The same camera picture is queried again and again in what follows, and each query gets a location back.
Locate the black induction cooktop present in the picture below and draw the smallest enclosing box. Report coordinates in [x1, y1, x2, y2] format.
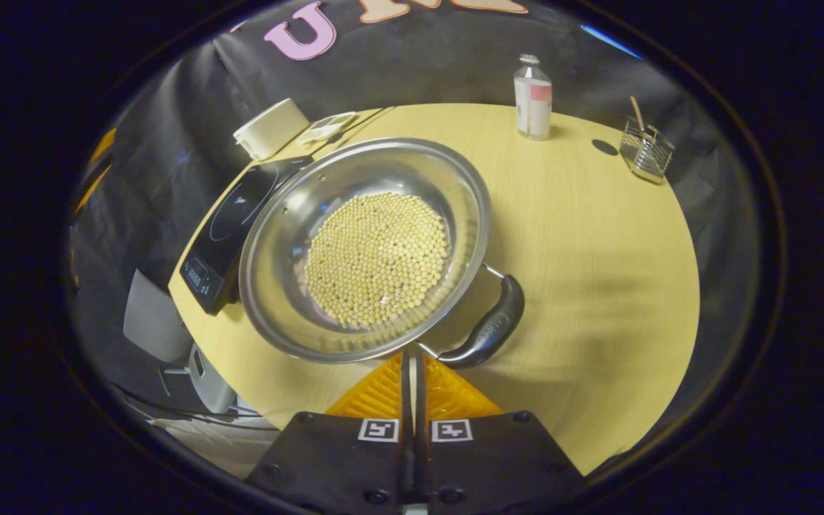
[180, 156, 316, 315]

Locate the black power cable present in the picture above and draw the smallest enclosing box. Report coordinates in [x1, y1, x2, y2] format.
[326, 107, 395, 151]

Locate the white box appliance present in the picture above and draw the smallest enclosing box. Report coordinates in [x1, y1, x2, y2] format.
[233, 98, 310, 161]

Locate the steel pot with black handles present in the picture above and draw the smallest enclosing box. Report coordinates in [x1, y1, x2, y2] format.
[238, 137, 526, 370]

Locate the divided tray of grains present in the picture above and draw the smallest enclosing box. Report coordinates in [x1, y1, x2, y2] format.
[298, 112, 358, 146]

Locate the clear bottle with pink label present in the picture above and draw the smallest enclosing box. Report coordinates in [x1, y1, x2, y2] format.
[513, 54, 553, 141]

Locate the wire mesh holder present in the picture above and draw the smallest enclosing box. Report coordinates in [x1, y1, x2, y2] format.
[619, 117, 675, 185]

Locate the pile of yellow soybeans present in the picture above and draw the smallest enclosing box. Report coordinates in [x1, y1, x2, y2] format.
[303, 192, 451, 330]

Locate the grey chair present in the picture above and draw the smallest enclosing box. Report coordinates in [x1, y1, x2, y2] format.
[123, 269, 237, 414]

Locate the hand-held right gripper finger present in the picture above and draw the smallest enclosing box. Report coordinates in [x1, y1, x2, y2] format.
[413, 350, 588, 515]
[244, 350, 413, 515]

